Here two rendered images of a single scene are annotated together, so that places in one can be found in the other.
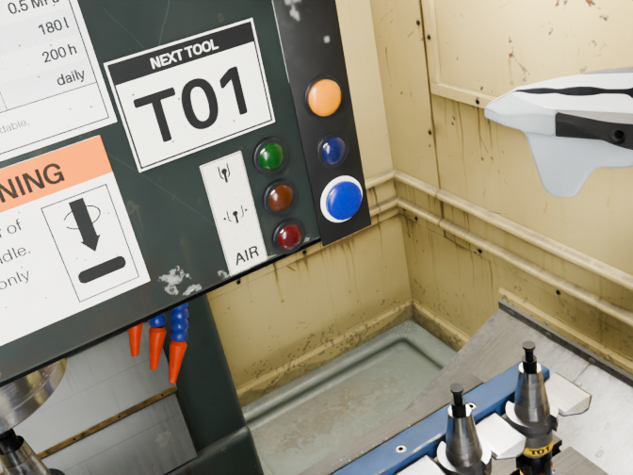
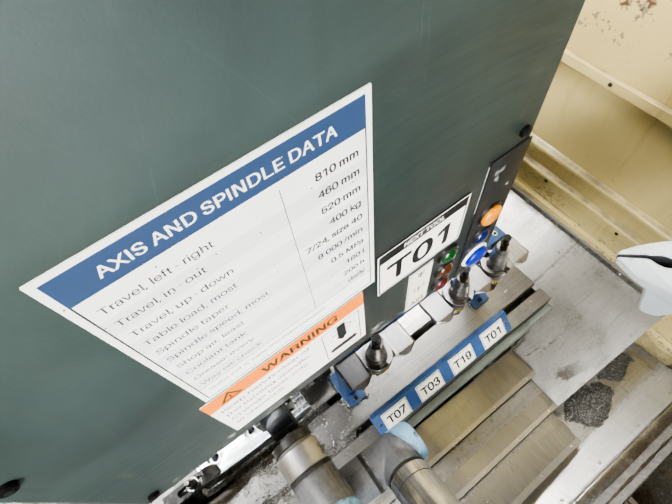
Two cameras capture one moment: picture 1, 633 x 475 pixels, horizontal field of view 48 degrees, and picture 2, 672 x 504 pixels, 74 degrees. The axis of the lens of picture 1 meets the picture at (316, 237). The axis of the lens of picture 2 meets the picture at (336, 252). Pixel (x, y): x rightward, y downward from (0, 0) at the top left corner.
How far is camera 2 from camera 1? 0.36 m
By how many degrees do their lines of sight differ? 31
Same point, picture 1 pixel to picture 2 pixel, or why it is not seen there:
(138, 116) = (387, 273)
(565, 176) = (658, 309)
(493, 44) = not seen: outside the picture
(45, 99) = (338, 292)
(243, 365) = not seen: hidden behind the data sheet
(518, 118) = (648, 284)
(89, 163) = (352, 306)
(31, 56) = (337, 277)
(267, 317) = not seen: hidden behind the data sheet
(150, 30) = (409, 228)
